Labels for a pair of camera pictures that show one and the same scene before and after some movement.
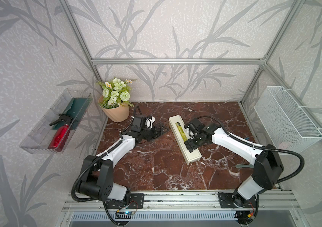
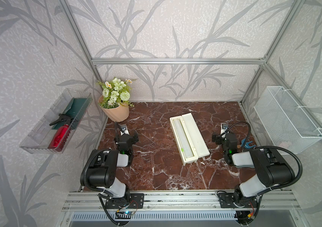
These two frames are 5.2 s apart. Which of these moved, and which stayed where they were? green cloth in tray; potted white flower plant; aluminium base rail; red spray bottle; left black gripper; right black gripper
Moved: left black gripper; right black gripper
Stayed: red spray bottle; green cloth in tray; potted white flower plant; aluminium base rail
